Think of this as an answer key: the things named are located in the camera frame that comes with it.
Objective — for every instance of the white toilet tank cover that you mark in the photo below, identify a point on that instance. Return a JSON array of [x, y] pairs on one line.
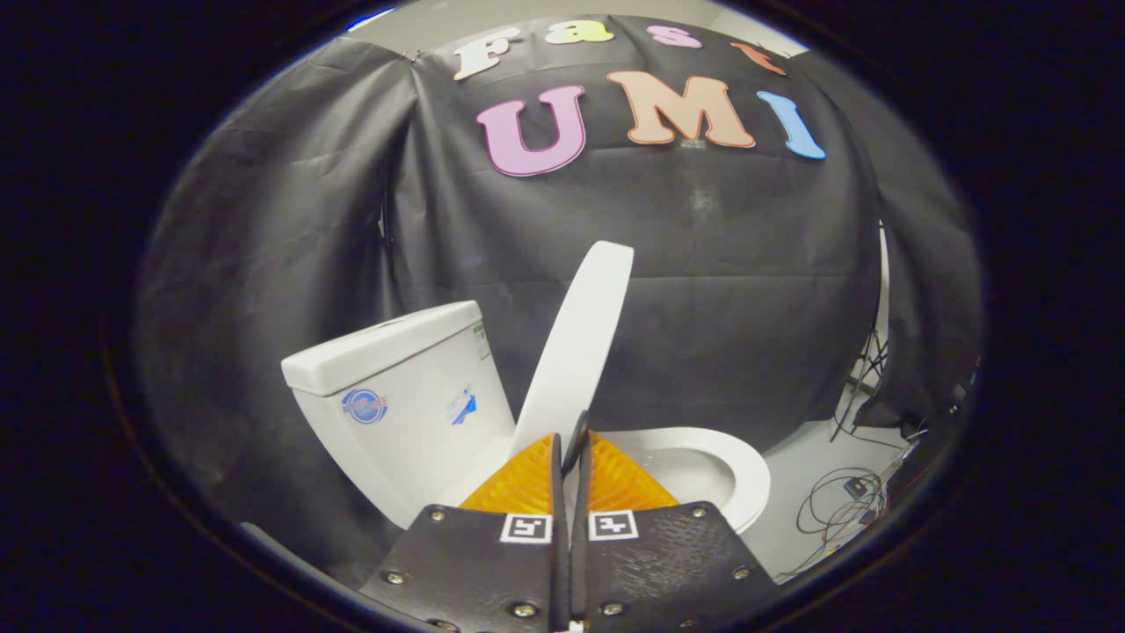
[[378, 356]]

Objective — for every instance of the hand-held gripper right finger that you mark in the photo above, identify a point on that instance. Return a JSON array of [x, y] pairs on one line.
[[650, 571]]

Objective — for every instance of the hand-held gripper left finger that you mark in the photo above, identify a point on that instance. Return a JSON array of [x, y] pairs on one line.
[[483, 571]]

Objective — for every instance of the white toilet lid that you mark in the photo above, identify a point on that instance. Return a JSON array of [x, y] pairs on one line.
[[576, 352]]

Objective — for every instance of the small black box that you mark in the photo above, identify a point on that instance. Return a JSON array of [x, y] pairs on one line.
[[856, 486]]

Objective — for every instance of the black tripod stand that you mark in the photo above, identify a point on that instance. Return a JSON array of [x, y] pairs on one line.
[[866, 378]]

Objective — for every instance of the white toilet seat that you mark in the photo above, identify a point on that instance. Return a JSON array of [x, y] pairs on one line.
[[747, 470]]

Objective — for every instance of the white toilet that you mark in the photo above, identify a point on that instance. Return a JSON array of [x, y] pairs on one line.
[[413, 448]]

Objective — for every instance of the black backdrop cloth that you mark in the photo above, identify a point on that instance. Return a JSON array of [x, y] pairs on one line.
[[729, 290]]

